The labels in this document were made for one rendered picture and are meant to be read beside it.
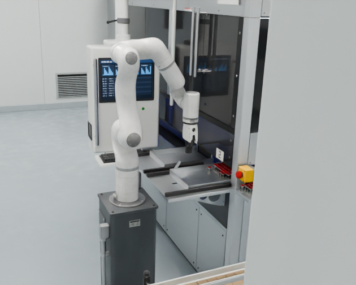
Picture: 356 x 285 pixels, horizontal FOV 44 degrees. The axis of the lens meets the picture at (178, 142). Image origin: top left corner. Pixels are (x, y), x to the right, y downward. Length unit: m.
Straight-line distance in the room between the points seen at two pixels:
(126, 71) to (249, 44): 0.64
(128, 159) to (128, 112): 0.24
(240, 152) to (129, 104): 0.68
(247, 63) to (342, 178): 1.72
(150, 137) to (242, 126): 1.08
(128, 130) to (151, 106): 1.11
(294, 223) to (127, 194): 1.65
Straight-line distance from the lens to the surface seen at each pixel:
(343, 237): 0.60
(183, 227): 3.22
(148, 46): 2.11
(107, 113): 3.10
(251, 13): 2.25
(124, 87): 2.09
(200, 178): 2.56
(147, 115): 3.19
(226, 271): 1.65
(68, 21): 7.58
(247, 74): 2.28
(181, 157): 2.88
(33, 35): 7.52
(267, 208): 0.72
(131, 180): 2.23
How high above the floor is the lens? 1.88
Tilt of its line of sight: 18 degrees down
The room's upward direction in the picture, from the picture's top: 2 degrees clockwise
